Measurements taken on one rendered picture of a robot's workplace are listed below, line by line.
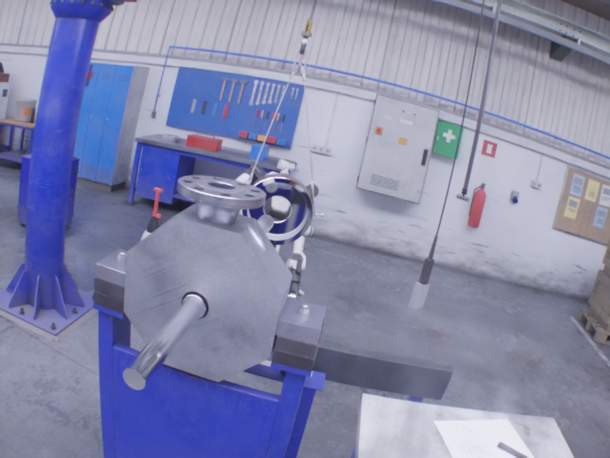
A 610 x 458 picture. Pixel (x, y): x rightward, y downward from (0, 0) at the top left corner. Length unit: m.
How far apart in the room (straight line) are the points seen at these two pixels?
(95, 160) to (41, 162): 3.96
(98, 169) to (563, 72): 6.65
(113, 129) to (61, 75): 3.88
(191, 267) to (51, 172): 1.98
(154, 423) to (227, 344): 0.50
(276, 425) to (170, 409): 0.37
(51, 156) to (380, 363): 2.32
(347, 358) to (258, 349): 0.50
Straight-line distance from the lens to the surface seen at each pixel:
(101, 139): 7.12
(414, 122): 6.25
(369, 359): 1.90
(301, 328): 1.44
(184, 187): 1.39
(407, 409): 1.63
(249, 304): 1.43
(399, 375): 1.94
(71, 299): 3.68
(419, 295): 2.36
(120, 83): 6.96
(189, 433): 1.79
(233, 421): 1.69
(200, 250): 1.42
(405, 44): 6.69
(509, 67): 6.90
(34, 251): 3.45
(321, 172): 6.64
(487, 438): 1.61
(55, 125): 3.22
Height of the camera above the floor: 1.71
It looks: 14 degrees down
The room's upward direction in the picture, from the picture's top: 13 degrees clockwise
